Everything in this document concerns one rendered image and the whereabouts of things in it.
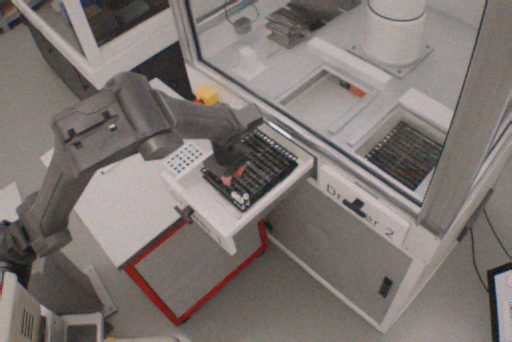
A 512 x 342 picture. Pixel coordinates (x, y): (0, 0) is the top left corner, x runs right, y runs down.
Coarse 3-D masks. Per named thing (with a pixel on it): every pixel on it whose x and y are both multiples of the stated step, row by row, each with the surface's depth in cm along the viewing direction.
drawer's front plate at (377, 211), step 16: (320, 176) 118; (336, 176) 113; (336, 192) 117; (352, 192) 110; (368, 208) 109; (384, 208) 105; (368, 224) 114; (384, 224) 108; (400, 224) 102; (400, 240) 106
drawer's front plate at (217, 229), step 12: (168, 180) 116; (168, 192) 125; (180, 192) 113; (180, 204) 122; (192, 204) 110; (204, 216) 108; (204, 228) 117; (216, 228) 105; (216, 240) 115; (228, 240) 105; (228, 252) 112
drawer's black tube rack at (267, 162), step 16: (256, 128) 130; (256, 144) 130; (272, 144) 125; (256, 160) 122; (272, 160) 121; (288, 160) 121; (240, 176) 119; (256, 176) 118; (272, 176) 122; (240, 192) 118; (256, 192) 115; (240, 208) 115
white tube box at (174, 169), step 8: (192, 144) 141; (176, 152) 140; (192, 152) 139; (200, 152) 139; (168, 160) 138; (184, 160) 138; (192, 160) 138; (168, 168) 136; (176, 168) 136; (184, 168) 136; (176, 176) 134
